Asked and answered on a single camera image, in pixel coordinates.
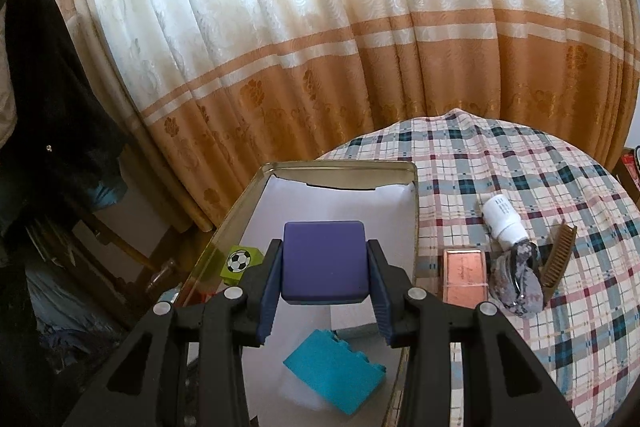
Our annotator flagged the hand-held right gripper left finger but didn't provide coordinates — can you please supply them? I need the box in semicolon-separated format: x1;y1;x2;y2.
62;238;286;427

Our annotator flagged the cardboard box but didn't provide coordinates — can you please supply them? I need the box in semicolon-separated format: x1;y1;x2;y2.
617;147;640;202

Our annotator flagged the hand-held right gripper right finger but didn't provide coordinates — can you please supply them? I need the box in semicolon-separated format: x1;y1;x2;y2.
365;238;583;427

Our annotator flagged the white paper liner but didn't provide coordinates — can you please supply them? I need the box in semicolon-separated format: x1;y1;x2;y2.
240;174;416;427

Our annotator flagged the gold metal tin tray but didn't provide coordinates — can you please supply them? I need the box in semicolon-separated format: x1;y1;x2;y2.
175;161;418;427

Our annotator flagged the beige cloth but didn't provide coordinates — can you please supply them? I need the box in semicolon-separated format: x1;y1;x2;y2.
0;52;16;148

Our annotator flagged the teal building block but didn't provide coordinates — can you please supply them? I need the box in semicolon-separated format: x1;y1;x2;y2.
282;328;387;417

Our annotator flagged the dark clothing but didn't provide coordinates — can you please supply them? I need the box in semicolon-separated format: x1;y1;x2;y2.
0;0;128;248

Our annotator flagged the cream and orange curtain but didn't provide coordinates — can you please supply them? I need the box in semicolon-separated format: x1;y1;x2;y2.
55;0;640;233

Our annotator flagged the purple box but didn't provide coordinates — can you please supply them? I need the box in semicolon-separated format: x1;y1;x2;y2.
281;221;372;306

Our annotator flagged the green soccer ball cube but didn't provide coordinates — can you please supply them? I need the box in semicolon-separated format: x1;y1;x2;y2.
219;246;264;288

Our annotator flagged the white pill bottle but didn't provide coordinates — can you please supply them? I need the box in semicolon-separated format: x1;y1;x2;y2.
481;194;528;253

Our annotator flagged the pink box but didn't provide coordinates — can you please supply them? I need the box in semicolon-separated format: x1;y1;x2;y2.
442;248;488;303

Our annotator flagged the blue cloth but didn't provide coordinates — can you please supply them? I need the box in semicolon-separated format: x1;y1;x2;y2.
85;179;126;210

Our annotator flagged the grey patterned pouch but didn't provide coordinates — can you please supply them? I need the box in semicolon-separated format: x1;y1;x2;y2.
489;239;545;320

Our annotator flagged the brown comb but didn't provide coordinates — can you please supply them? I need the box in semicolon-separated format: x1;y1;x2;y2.
537;221;578;303

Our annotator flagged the plaid tablecloth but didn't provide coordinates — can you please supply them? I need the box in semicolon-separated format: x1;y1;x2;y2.
317;108;640;427

